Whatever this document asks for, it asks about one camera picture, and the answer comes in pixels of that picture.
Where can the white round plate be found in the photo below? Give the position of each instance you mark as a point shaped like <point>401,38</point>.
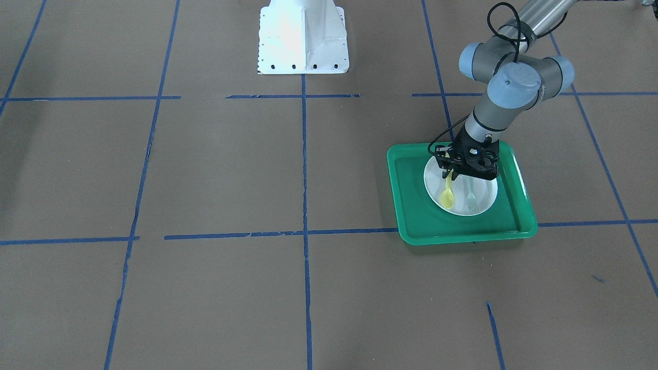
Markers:
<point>485,190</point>

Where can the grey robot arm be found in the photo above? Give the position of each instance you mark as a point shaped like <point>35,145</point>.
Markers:
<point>514,82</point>

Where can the yellow plastic spoon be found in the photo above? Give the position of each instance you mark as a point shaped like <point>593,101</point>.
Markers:
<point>446,199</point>

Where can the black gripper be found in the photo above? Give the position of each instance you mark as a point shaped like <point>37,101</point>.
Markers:
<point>461,148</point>

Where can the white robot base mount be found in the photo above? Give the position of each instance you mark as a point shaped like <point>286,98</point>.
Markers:
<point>297,37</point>

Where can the green plastic tray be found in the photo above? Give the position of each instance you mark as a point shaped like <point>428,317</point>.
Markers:
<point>421,222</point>

